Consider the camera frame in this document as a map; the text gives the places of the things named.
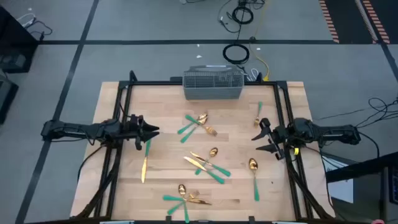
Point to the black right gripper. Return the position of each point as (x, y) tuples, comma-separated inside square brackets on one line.
[(281, 135)]

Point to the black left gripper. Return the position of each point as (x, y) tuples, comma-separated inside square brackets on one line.
[(136, 130)]

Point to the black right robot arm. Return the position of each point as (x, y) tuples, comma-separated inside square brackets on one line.
[(329, 132)]

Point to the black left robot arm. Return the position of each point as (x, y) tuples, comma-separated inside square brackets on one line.
[(77, 129)]

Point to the yellow tape tag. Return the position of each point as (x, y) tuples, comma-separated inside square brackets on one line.
[(296, 151)]

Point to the grey mesh cutlery basket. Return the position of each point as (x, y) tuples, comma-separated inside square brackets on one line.
[(214, 91)]

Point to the white paper sheet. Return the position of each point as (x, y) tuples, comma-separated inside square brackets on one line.
[(342, 189)]

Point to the black desk beam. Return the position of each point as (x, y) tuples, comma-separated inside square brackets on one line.
[(357, 169)]

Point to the black power adapter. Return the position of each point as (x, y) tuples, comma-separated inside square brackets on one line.
[(252, 39)]

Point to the red round object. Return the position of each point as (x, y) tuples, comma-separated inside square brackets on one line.
[(377, 221)]

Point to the black orange-striped floor mat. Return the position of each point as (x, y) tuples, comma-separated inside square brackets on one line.
[(348, 18)]

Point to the black equipment box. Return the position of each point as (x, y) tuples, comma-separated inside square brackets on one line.
[(6, 99)]

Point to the black desk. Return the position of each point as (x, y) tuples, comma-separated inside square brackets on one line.
[(12, 37)]

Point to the black aluminium table frame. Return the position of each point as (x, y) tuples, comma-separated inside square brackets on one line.
[(270, 83)]

